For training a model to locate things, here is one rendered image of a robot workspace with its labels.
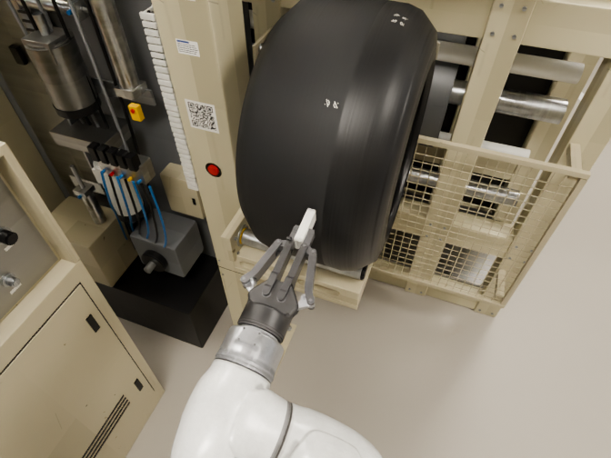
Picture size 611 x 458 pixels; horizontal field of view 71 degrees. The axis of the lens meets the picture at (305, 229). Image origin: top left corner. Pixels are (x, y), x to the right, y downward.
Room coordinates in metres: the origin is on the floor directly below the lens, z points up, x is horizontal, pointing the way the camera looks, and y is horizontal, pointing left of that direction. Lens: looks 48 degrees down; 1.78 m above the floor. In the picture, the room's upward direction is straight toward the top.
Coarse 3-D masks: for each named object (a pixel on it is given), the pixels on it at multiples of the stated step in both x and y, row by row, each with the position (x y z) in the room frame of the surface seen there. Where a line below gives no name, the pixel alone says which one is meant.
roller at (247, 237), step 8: (248, 232) 0.75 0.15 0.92; (240, 240) 0.74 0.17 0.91; (248, 240) 0.73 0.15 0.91; (256, 240) 0.73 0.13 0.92; (256, 248) 0.72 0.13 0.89; (264, 248) 0.71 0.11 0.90; (320, 264) 0.66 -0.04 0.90; (336, 272) 0.64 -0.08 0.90; (344, 272) 0.63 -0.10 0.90; (352, 272) 0.63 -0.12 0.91; (360, 272) 0.63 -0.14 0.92
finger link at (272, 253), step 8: (280, 240) 0.47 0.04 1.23; (272, 248) 0.45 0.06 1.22; (264, 256) 0.44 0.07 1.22; (272, 256) 0.44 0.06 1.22; (256, 264) 0.42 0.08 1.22; (264, 264) 0.42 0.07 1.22; (248, 272) 0.41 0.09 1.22; (256, 272) 0.41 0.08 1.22; (264, 272) 0.42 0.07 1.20; (240, 280) 0.40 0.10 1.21; (248, 280) 0.40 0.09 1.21; (256, 280) 0.41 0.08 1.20
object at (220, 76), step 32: (160, 0) 0.86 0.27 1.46; (224, 0) 0.87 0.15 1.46; (160, 32) 0.86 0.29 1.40; (192, 32) 0.84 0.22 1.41; (224, 32) 0.85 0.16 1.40; (192, 64) 0.84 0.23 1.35; (224, 64) 0.84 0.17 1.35; (192, 96) 0.85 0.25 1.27; (224, 96) 0.82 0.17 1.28; (192, 128) 0.85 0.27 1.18; (224, 128) 0.82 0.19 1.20; (192, 160) 0.86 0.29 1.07; (224, 160) 0.83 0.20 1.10; (224, 192) 0.84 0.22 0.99; (224, 224) 0.84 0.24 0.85; (224, 256) 0.85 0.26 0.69; (224, 288) 0.87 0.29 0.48
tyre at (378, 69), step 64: (320, 0) 0.84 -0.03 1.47; (384, 0) 0.87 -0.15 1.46; (256, 64) 0.74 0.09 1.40; (320, 64) 0.68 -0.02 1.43; (384, 64) 0.66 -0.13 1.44; (256, 128) 0.62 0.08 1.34; (320, 128) 0.59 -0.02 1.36; (384, 128) 0.58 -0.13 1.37; (256, 192) 0.57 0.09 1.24; (320, 192) 0.54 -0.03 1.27; (384, 192) 0.54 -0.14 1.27; (320, 256) 0.54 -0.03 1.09
